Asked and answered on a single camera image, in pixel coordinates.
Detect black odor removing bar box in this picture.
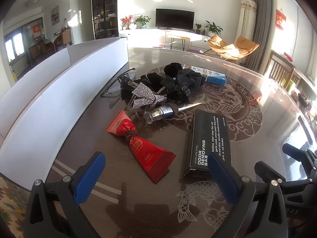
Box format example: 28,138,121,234
184,109,232,178

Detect red twisted gift pouch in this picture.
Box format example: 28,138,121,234
107,110,176,183

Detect silver tube with brown band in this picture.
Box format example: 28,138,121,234
144,102,202,124

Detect rhinestone bow hair clip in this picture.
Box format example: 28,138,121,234
132,83,167,109

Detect floral patterned cushion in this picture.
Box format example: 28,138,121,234
0,175,30,237

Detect wooden dining chair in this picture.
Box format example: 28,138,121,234
264,50,295,88

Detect blue white box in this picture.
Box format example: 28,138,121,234
181,64,227,86

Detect black hair accessories pile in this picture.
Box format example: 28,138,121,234
121,62,205,108

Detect right tan lounge chair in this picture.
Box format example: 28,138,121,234
224,36,259,60

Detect tan lounge chair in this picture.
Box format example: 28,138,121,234
224,36,259,60
207,35,238,58

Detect left tan lounge chair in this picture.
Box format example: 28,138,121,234
207,35,238,58

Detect large leafy potted plant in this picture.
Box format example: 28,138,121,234
204,20,223,37

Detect white round coffee table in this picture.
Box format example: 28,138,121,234
165,31,210,51

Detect grey window curtain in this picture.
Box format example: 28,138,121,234
247,0,276,75

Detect black flat television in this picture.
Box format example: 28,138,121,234
155,9,195,30

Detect green potted plant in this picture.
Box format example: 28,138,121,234
135,15,151,29

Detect red flower pot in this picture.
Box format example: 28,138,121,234
121,15,137,30

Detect dark glass display cabinet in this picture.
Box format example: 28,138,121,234
92,0,119,39

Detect black frame eyeglasses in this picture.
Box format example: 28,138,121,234
100,68,136,97

